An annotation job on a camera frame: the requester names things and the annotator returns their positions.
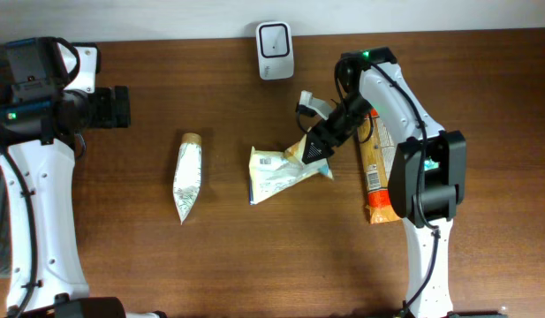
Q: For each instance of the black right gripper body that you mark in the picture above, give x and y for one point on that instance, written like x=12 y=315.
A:
x=324 y=135

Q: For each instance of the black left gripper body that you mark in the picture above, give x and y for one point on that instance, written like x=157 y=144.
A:
x=120 y=106

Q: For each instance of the orange spaghetti packet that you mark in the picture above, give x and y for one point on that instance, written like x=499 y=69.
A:
x=377 y=151

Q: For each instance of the small teal tissue pack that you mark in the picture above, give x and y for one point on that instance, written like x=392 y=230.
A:
x=430 y=164

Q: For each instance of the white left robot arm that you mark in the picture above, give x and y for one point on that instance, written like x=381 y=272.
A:
x=52 y=99

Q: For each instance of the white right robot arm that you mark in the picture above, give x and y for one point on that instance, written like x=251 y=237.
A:
x=428 y=174

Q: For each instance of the white barcode scanner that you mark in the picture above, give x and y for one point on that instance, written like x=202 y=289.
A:
x=275 y=50

